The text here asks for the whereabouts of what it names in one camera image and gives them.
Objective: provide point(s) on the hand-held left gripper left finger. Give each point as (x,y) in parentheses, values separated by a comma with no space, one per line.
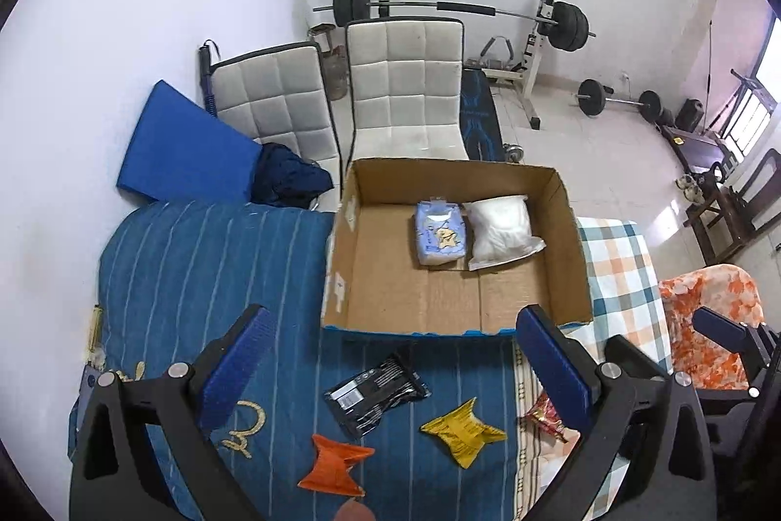
(241,362)

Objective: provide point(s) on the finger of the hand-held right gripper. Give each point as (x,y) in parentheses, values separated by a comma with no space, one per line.
(717,329)
(634,356)

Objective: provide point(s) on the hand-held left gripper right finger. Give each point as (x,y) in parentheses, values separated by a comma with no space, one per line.
(555,368)

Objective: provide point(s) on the red patterned snack packet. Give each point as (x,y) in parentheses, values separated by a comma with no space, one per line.
(546,417)

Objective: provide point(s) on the yellow snack packet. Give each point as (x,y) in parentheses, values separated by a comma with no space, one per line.
(464,432)

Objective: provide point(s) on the black foil packet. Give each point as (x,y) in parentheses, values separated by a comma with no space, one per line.
(372,390)

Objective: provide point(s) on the orange snack packet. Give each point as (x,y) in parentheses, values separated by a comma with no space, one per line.
(332,466)

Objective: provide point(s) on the cardboard box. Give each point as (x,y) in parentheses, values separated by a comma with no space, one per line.
(396,289)

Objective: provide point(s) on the orange floral cushion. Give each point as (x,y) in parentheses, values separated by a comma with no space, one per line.
(689,325)

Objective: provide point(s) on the checked blanket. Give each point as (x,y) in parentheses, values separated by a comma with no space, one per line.
(616,277)

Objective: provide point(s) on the striped floral bedsheet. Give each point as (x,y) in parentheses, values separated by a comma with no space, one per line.
(549,472)

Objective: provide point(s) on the blue striped blanket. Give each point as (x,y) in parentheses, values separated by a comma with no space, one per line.
(201,264)

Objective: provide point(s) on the dark wooden chair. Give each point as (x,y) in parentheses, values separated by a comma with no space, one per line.
(720,203)

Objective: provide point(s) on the pair of shoes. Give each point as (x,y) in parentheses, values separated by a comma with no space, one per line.
(688,188)

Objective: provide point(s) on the white plastic packet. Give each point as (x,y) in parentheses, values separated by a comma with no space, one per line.
(500,228)

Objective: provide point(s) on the blue tissue packet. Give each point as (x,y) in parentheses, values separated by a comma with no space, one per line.
(442,234)

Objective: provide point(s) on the brown round object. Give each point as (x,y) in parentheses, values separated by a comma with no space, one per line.
(355,512)

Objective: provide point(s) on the treadmill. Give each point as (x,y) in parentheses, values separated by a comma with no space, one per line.
(689,142)

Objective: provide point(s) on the dark blue cloth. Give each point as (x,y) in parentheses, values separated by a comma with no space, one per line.
(287,179)

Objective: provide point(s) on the black speaker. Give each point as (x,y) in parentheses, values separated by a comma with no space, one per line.
(692,115)

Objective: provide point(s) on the loose black weight plates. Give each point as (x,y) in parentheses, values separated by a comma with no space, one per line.
(665,117)

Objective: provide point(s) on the small chrome dumbbell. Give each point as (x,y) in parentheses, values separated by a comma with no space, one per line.
(514,152)

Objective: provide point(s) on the window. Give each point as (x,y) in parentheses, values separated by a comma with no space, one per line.
(756,106)

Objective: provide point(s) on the blue foam mat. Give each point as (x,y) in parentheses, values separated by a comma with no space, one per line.
(183,142)

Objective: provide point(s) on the short barbell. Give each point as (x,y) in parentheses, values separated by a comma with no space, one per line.
(616,101)

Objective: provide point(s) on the white quilted chair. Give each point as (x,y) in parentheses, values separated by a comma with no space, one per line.
(274,100)
(402,81)

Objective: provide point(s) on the black weight bench pad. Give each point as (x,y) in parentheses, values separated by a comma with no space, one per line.
(479,112)

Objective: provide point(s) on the black and blue pump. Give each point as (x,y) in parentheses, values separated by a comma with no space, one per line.
(207,81)

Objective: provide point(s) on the white bench press rack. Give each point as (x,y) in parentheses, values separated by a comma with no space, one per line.
(529,69)

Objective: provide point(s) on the rusty gas cylinder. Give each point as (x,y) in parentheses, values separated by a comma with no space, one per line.
(335,75)

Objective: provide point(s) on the long barbell with plates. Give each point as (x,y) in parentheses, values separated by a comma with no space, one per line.
(464,8)

